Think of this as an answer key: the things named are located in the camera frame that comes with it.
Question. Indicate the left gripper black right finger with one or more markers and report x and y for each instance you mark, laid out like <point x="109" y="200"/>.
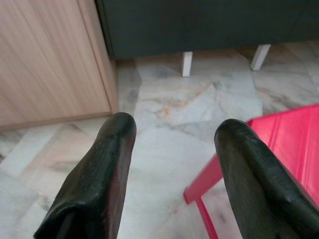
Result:
<point x="254" y="179"/>

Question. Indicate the light wood cabinet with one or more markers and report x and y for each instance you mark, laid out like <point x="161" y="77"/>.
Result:
<point x="49" y="62"/>

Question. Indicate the white cabinet leg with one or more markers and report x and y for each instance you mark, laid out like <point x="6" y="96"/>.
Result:
<point x="187" y="64"/>
<point x="259" y="58"/>

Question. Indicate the dark grey cabinet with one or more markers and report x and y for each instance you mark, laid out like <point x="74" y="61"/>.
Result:
<point x="199" y="25"/>

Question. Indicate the red small table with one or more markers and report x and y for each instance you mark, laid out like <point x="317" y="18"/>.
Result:
<point x="294" y="139"/>

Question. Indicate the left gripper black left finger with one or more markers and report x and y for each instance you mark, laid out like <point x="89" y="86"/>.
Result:
<point x="99" y="174"/>

